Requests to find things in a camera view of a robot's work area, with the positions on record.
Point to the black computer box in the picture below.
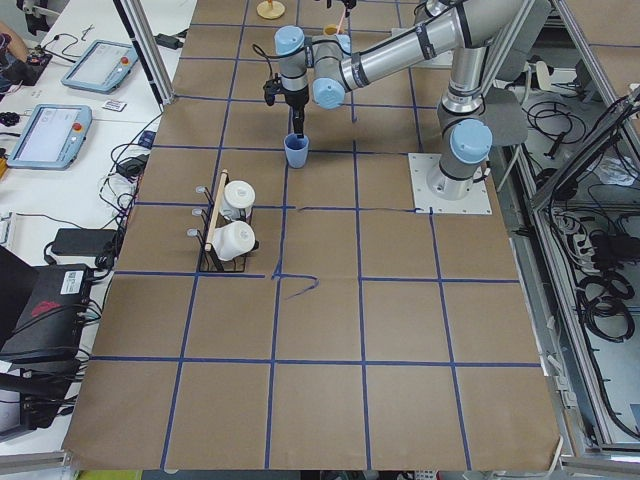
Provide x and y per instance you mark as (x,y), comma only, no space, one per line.
(40,311)

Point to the black power adapter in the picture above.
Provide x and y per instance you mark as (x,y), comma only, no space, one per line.
(82,242)

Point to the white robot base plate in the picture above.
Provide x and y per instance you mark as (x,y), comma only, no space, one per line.
(434,193)

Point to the blue teach pendant tablet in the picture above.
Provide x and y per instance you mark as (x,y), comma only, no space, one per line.
(52,137)
(102,67)

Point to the black wire mug rack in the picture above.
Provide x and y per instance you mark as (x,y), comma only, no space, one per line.
(208,261)

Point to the light blue plastic cup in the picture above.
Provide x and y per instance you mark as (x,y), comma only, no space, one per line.
(296,150)

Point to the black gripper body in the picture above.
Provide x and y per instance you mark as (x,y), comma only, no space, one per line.
(297,99)

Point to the pink chopstick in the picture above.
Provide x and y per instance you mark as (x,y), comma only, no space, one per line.
(341,22)

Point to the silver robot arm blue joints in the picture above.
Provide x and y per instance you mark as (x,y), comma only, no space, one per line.
(486,39)

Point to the wooden rack handle rod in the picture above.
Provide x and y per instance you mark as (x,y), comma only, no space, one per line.
(219,194)

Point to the wooden round stand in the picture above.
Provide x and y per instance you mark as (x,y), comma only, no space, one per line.
(270,9)

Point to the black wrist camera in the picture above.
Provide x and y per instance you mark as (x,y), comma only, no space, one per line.
(271,89)

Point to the white ceramic mug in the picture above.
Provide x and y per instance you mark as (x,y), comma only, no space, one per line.
(233,240)
(238,200)

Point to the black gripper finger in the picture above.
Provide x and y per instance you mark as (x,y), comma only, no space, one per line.
(301,120)
(296,121)

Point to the aluminium frame post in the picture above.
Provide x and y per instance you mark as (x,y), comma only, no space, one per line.
(135,22)

